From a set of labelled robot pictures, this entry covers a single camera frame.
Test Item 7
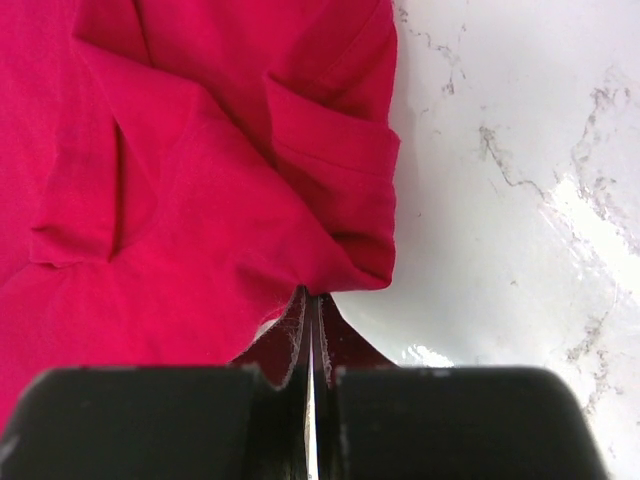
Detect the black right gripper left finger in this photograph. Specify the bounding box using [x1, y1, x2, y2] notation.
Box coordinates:
[1, 288, 312, 479]

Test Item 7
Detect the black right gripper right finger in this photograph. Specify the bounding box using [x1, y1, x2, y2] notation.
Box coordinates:
[312, 292, 639, 479]

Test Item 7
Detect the bright red t-shirt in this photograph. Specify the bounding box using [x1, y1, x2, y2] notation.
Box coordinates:
[1, 1, 400, 417]

